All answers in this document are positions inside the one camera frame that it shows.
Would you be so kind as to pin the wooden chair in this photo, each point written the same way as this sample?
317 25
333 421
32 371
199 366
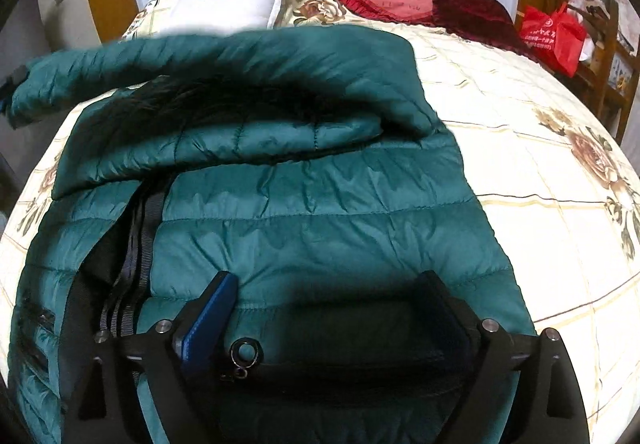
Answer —
607 74

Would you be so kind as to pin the bed with floral checked sheet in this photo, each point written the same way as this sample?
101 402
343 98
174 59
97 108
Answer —
525 124

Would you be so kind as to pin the dark red velvet cushion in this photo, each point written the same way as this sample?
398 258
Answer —
475 9

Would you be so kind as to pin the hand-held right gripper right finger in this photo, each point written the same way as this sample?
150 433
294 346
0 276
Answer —
447 314

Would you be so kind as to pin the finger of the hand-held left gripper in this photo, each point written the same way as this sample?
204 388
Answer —
17 74

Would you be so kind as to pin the red plastic bag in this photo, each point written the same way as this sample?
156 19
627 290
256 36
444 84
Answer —
550 39

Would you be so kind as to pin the green down jacket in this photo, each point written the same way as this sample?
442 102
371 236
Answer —
325 204

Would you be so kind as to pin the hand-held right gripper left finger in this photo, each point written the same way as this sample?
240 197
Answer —
210 319

